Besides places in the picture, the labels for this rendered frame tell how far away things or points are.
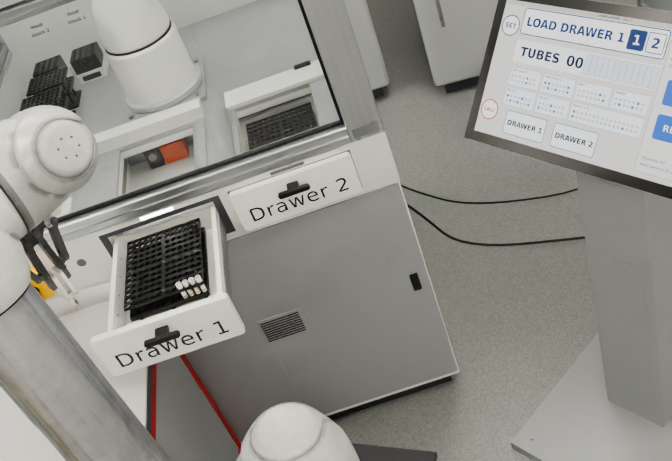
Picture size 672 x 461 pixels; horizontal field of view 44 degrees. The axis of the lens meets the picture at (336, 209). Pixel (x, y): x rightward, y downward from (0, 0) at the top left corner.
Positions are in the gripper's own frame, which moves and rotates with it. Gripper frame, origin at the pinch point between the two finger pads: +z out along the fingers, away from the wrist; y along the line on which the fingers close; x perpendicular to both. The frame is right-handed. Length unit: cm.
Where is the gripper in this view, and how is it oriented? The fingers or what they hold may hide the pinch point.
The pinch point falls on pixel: (61, 283)
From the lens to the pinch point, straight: 178.8
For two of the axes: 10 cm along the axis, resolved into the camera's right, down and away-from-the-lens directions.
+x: -7.2, -2.6, 6.5
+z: 2.9, 7.3, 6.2
